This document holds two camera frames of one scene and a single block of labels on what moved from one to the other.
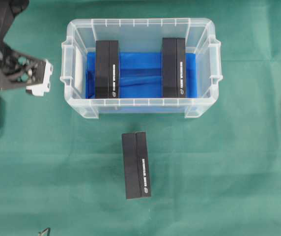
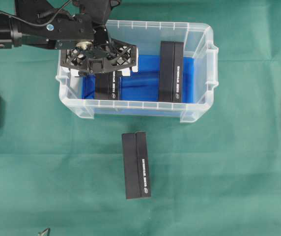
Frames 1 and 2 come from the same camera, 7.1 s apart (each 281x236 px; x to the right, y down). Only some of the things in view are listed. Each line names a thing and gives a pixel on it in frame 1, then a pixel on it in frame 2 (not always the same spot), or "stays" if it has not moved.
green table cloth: [233, 172] stays
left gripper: [1, 61] -> [71, 33]
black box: [135, 165] stays
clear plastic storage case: [141, 65] stays
